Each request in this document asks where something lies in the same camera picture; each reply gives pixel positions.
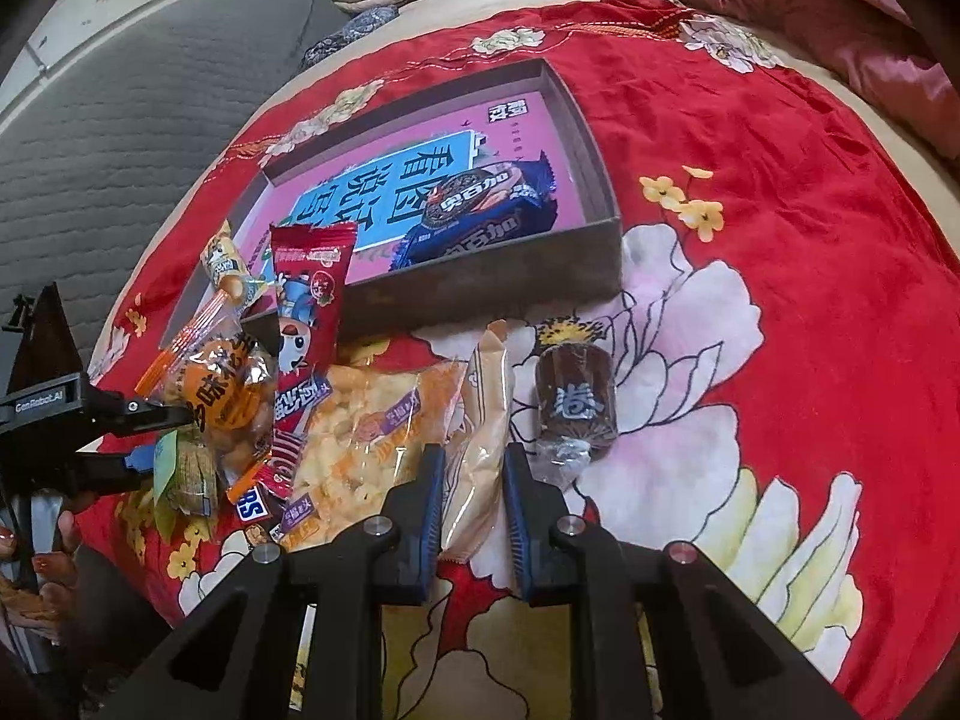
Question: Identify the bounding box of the dark blue cookie packet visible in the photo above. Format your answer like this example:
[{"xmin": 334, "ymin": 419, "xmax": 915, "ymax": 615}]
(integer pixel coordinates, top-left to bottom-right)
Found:
[
  {"xmin": 388, "ymin": 199, "xmax": 560, "ymax": 272},
  {"xmin": 418, "ymin": 152, "xmax": 562, "ymax": 235}
]

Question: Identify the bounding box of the orange peanut snack packet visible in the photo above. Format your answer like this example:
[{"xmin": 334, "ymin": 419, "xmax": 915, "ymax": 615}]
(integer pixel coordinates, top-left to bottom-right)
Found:
[{"xmin": 135, "ymin": 291, "xmax": 284, "ymax": 512}]

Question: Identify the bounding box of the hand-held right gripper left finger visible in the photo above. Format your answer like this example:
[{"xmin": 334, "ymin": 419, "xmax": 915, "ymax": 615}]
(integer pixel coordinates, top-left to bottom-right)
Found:
[{"xmin": 97, "ymin": 444, "xmax": 448, "ymax": 720}]

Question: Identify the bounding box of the slim beige snack packet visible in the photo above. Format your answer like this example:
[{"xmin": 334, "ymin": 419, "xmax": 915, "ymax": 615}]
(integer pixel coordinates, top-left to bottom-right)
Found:
[{"xmin": 437, "ymin": 319, "xmax": 520, "ymax": 565}]

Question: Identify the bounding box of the dark floral cloth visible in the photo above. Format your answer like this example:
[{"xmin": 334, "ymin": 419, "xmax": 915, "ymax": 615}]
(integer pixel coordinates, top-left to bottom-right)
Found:
[{"xmin": 300, "ymin": 4, "xmax": 404, "ymax": 70}]

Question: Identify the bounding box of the long red cartoon snack packet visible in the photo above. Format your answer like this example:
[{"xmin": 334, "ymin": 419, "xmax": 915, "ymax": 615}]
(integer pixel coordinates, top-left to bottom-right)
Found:
[{"xmin": 266, "ymin": 223, "xmax": 359, "ymax": 505}]

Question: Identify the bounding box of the person's left hand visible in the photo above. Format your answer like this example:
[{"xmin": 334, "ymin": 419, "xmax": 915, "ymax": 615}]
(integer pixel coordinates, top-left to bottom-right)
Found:
[{"xmin": 0, "ymin": 506, "xmax": 85, "ymax": 625}]

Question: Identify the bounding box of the red floral blanket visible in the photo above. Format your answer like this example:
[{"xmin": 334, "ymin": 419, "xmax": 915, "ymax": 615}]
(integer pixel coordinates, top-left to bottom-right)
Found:
[{"xmin": 86, "ymin": 0, "xmax": 960, "ymax": 720}]

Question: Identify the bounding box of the dark cardboard box pink bottom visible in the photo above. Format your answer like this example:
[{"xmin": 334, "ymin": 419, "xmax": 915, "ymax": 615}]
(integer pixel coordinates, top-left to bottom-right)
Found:
[{"xmin": 157, "ymin": 56, "xmax": 625, "ymax": 352}]

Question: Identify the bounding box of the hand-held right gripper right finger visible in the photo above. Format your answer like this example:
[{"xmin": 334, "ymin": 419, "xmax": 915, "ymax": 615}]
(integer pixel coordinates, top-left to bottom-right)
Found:
[{"xmin": 502, "ymin": 441, "xmax": 863, "ymax": 720}]

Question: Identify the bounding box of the green snack packet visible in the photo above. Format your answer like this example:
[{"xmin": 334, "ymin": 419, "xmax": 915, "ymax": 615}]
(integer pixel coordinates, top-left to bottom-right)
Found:
[{"xmin": 150, "ymin": 427, "xmax": 227, "ymax": 542}]

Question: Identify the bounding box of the pink quilted blanket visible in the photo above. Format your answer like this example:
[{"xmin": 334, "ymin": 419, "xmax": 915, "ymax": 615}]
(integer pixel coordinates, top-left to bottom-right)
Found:
[{"xmin": 604, "ymin": 0, "xmax": 960, "ymax": 190}]

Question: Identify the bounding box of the brown roll cake packet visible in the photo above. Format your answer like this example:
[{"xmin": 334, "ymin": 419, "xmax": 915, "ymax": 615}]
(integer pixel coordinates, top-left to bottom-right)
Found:
[{"xmin": 527, "ymin": 340, "xmax": 621, "ymax": 497}]

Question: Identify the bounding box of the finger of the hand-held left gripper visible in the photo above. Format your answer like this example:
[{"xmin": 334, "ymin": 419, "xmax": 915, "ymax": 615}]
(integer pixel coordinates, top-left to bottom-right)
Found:
[
  {"xmin": 79, "ymin": 382, "xmax": 197, "ymax": 440},
  {"xmin": 64, "ymin": 446, "xmax": 162, "ymax": 500}
]

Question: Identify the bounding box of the grey quilted mat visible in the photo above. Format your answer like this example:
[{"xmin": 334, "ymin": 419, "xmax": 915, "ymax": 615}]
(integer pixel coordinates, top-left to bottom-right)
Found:
[{"xmin": 0, "ymin": 0, "xmax": 362, "ymax": 385}]

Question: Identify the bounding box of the yellow puffed snack packet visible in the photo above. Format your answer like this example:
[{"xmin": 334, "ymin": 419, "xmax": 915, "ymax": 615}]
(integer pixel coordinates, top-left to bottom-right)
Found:
[{"xmin": 272, "ymin": 355, "xmax": 471, "ymax": 554}]

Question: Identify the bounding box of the small yellow snack packet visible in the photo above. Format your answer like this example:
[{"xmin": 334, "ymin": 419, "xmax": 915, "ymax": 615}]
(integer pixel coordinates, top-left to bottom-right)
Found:
[{"xmin": 197, "ymin": 220, "xmax": 272, "ymax": 317}]

